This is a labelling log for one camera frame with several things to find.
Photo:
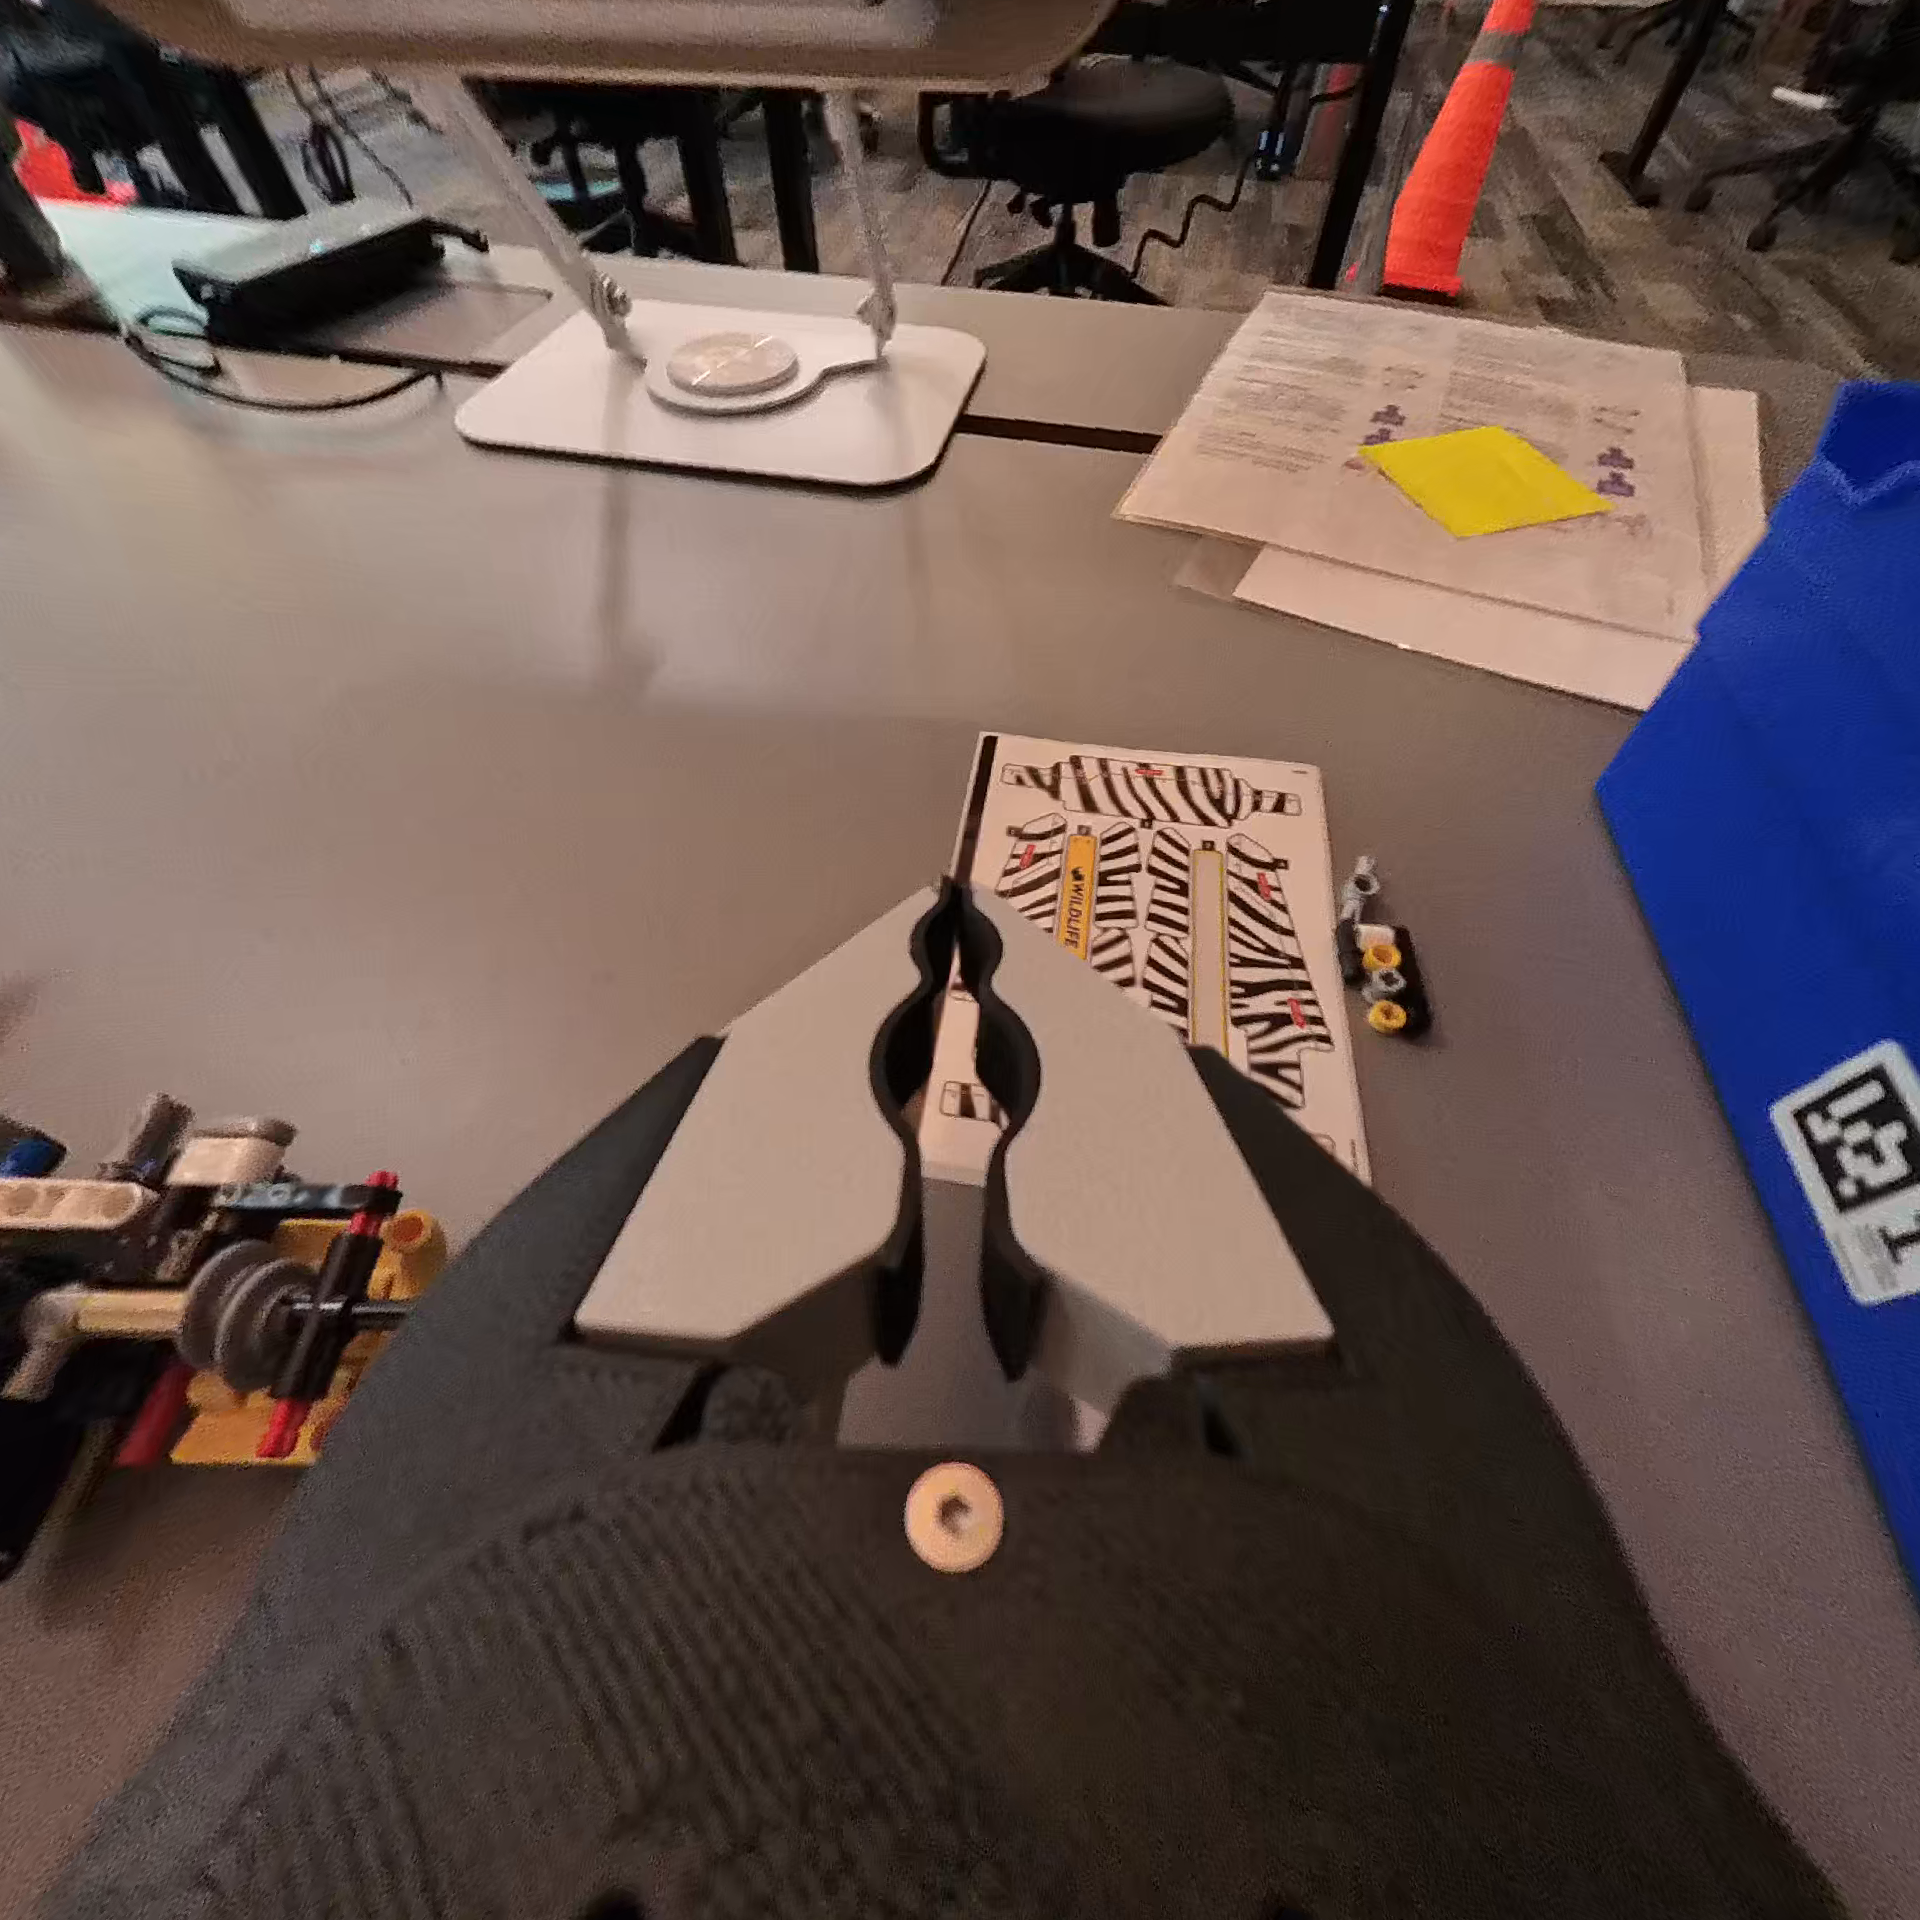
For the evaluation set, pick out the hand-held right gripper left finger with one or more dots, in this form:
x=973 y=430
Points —
x=767 y=1170

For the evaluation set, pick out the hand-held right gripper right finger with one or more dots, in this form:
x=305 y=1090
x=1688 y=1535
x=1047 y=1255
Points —
x=1141 y=1170

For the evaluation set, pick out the lego technic model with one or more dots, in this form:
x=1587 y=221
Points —
x=224 y=1274

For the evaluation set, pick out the black lego beam yellow pins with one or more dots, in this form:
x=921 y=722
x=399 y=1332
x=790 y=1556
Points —
x=1411 y=999

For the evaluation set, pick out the small grey lego connector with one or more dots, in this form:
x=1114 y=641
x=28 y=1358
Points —
x=1360 y=888

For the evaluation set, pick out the zebra striped sticker sheet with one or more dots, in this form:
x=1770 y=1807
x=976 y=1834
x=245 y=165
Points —
x=1169 y=842

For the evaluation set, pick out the plain white paper sheet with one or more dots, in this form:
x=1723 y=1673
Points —
x=1498 y=645

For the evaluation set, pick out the silver book stand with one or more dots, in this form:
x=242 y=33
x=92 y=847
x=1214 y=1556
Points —
x=720 y=419

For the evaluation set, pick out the yellow sticky note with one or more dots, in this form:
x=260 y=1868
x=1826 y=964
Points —
x=1485 y=482

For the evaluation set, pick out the printed paper sheet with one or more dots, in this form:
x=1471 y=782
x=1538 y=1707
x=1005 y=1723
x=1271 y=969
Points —
x=1289 y=404

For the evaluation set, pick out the blue plastic bin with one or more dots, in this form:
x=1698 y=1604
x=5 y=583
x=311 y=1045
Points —
x=1801 y=752

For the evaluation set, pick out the black power adapter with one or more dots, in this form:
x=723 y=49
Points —
x=308 y=271

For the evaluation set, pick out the orange traffic cone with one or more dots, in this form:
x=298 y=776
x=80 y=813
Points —
x=1455 y=165

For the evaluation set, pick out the black stool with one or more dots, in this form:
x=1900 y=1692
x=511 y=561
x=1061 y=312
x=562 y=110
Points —
x=1111 y=112

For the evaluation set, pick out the black office chair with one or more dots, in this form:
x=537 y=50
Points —
x=1860 y=90

